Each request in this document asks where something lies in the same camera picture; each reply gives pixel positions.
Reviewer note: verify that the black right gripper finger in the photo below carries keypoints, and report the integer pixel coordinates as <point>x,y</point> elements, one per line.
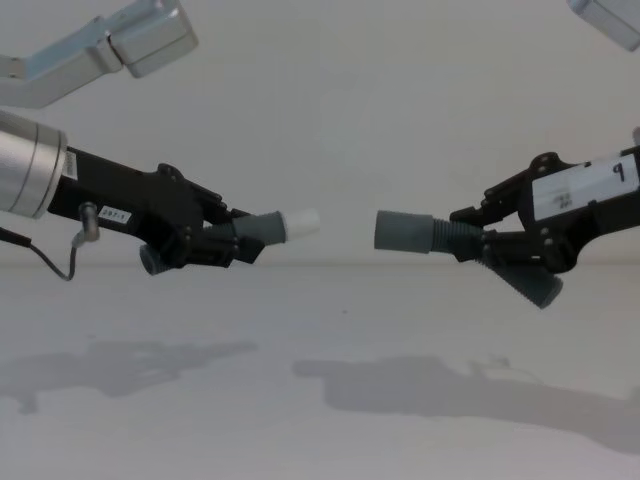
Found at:
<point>500,200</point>
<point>515,247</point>

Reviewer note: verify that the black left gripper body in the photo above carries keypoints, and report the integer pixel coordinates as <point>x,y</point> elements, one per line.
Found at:
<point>150,200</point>

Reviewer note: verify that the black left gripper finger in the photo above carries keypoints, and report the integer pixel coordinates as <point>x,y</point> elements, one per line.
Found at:
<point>215,250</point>
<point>212,205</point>

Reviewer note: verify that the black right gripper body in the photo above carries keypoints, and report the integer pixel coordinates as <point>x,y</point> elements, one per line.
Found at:
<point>600,220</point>

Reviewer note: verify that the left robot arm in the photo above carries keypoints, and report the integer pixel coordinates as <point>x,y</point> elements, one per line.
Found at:
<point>30,165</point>

